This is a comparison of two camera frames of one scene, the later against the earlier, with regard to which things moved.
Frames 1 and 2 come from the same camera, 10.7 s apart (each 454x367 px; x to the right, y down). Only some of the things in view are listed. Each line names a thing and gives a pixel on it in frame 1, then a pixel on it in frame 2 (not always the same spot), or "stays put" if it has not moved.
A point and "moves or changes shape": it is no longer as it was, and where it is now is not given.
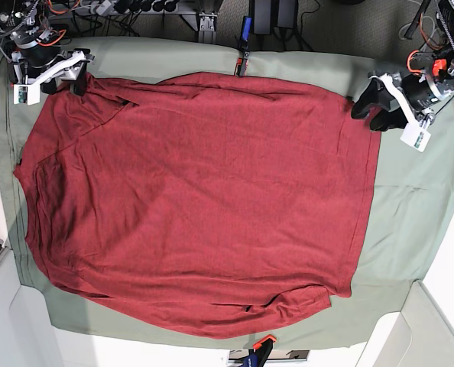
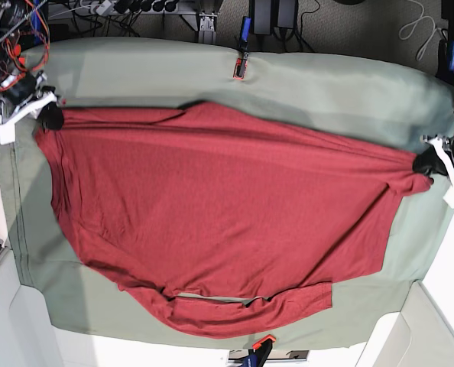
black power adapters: (269, 14) stays put
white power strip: (105, 8) stays put
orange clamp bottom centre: (258, 355) stays put
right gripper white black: (66, 66) → (25, 95)
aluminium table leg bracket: (207, 21) stays put
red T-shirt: (205, 206) moves or changes shape
